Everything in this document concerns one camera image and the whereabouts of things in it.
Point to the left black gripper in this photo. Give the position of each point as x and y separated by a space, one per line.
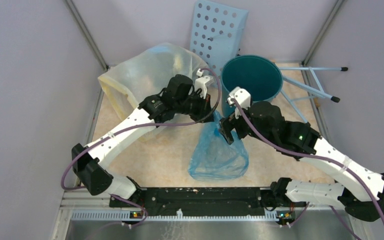
205 106

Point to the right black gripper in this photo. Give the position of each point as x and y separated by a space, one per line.
227 126

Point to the blue plastic trash bag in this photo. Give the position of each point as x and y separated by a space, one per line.
213 159

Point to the teal plastic trash bin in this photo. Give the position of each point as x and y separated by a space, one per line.
256 74

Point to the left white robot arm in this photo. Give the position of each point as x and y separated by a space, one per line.
182 96

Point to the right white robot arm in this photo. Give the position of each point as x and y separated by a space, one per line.
356 189

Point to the translucent white bag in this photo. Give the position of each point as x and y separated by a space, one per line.
130 82

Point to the light blue perforated stool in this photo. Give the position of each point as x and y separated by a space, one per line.
216 35

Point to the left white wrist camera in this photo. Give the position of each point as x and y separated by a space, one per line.
202 83

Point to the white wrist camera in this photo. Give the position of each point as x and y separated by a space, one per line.
202 83
239 98

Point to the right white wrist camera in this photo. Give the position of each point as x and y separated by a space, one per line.
239 98

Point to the white cable duct strip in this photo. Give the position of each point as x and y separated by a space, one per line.
128 216

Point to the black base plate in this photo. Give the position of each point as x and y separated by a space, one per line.
210 201

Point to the left aluminium frame post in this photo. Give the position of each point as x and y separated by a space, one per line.
76 15

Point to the aluminium frame post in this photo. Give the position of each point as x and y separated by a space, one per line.
76 15
338 5

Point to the right aluminium frame post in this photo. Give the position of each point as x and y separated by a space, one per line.
338 5

